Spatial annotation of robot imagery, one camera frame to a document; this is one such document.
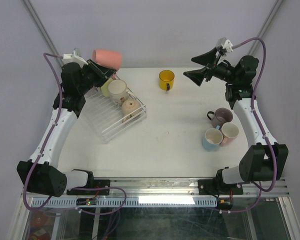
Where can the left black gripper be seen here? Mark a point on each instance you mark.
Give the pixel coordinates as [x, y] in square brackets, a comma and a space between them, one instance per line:
[105, 72]

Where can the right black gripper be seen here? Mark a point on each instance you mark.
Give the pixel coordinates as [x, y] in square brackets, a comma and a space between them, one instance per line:
[207, 59]

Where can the pink mug white inside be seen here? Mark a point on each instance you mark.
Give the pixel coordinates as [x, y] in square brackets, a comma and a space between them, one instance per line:
[107, 58]

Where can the pale yellow mug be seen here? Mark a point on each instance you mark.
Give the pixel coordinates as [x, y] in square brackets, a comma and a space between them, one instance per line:
[104, 88]

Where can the green-inside patterned mug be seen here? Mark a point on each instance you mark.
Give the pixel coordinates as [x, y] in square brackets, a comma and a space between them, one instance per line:
[118, 91]

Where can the beige stoneware mug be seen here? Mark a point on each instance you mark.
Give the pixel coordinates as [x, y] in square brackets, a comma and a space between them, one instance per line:
[130, 108]

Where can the clear acrylic dish rack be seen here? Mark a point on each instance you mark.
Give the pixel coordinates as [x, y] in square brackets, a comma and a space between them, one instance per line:
[105, 118]

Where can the mauve purple mug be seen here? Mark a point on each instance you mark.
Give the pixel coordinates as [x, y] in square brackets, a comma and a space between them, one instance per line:
[220, 117]

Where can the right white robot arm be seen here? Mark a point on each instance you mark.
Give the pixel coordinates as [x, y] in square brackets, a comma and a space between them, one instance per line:
[265, 158]

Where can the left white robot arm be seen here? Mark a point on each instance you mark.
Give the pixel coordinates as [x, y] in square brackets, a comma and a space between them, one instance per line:
[40, 174]

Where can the yellow glass cup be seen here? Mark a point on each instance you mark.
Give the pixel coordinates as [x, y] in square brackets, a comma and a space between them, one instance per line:
[166, 80]

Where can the light pink mug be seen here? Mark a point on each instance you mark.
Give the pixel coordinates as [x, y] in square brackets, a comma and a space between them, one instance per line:
[230, 132]

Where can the light blue mug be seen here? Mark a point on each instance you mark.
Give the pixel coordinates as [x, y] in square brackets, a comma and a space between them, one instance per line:
[212, 139]

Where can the small electronics board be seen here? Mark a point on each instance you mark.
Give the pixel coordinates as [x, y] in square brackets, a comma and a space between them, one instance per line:
[86, 201]

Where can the black connector box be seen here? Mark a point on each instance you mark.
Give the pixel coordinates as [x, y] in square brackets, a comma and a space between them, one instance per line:
[224, 204]

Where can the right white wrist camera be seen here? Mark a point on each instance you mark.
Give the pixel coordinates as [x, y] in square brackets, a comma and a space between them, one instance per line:
[224, 47]

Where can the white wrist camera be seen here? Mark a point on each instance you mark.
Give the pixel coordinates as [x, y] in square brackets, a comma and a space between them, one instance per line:
[74, 57]
[224, 47]

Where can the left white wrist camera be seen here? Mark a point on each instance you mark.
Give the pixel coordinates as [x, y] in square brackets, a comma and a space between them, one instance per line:
[74, 57]

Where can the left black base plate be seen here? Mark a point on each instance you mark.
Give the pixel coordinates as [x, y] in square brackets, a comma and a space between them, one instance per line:
[97, 183]

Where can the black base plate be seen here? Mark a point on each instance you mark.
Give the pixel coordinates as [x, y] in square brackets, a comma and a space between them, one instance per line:
[97, 183]
[215, 188]

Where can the aluminium mounting rail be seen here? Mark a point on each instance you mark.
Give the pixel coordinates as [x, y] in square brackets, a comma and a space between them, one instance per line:
[135, 187]

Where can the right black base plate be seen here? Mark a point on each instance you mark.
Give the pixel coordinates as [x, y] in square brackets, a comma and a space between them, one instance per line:
[215, 188]

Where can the white slotted cable duct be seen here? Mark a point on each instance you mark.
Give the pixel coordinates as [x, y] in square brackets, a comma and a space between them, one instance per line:
[141, 201]

